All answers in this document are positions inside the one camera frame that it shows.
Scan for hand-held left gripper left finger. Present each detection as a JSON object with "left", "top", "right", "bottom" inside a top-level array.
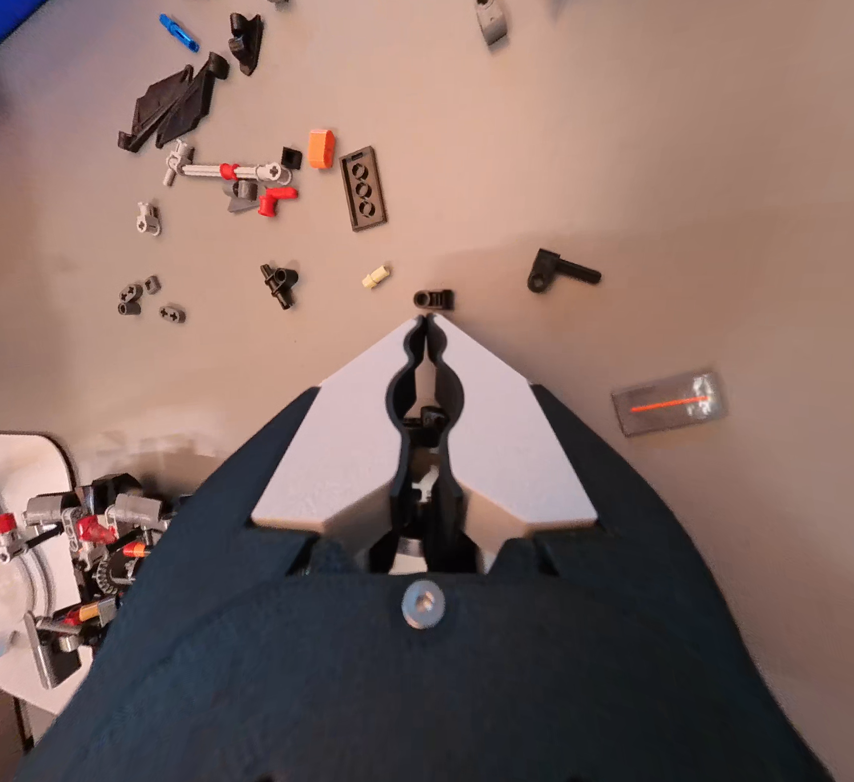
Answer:
[{"left": 250, "top": 315, "right": 428, "bottom": 573}]

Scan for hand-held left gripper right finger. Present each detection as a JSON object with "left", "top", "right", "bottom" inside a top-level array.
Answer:
[{"left": 426, "top": 314, "right": 599, "bottom": 573}]

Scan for black grey lego subassembly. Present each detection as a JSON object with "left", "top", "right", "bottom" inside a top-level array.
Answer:
[{"left": 403, "top": 405, "right": 448, "bottom": 573}]

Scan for lego car chassis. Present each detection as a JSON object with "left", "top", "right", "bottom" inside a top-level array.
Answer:
[{"left": 0, "top": 472, "right": 194, "bottom": 690}]

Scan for black lego panel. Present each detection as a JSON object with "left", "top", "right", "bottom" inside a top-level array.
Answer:
[{"left": 155, "top": 52, "right": 231, "bottom": 149}]

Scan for dark lego tile red stripe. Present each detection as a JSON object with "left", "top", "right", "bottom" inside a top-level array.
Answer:
[{"left": 612, "top": 369, "right": 728, "bottom": 438}]

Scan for black lego pin connector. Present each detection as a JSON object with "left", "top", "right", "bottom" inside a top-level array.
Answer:
[{"left": 260, "top": 262, "right": 299, "bottom": 311}]

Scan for black lego plate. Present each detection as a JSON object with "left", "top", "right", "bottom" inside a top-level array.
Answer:
[{"left": 339, "top": 146, "right": 389, "bottom": 233}]

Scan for scattered lego pieces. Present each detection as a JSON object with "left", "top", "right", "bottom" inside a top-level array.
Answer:
[{"left": 118, "top": 0, "right": 383, "bottom": 237}]

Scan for black connector with axle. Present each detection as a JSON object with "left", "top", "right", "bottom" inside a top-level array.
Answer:
[{"left": 527, "top": 249, "right": 603, "bottom": 295}]

